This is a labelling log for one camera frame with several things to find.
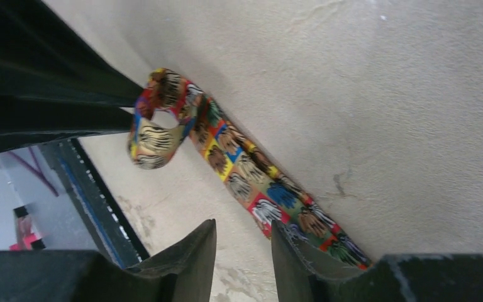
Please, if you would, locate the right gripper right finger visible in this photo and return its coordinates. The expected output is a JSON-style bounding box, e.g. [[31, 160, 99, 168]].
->
[[271, 221, 483, 301]]

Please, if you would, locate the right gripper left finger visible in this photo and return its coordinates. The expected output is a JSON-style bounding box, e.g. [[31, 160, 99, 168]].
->
[[0, 219, 216, 301]]

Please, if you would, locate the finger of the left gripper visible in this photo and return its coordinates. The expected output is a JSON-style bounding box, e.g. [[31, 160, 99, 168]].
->
[[0, 1, 142, 153]]

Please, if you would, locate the colourful patterned tie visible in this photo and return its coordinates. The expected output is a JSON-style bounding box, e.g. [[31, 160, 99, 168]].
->
[[128, 68, 372, 269]]

